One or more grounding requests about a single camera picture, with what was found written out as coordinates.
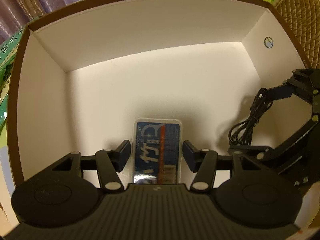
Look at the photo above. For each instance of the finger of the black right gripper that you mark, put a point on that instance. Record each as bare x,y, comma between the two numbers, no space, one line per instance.
276,93
257,152

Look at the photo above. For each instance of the green flat package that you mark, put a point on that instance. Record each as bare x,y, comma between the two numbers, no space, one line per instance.
8,55

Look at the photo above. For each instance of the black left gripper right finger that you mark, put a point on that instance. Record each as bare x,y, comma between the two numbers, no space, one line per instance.
201,162

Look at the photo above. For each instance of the brown cardboard box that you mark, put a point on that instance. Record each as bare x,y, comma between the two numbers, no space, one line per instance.
85,73

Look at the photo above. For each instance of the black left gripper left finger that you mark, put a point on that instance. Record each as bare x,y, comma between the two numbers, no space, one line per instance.
111,162

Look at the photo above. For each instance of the quilted brown chair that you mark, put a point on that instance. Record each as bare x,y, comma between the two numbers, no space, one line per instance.
302,16

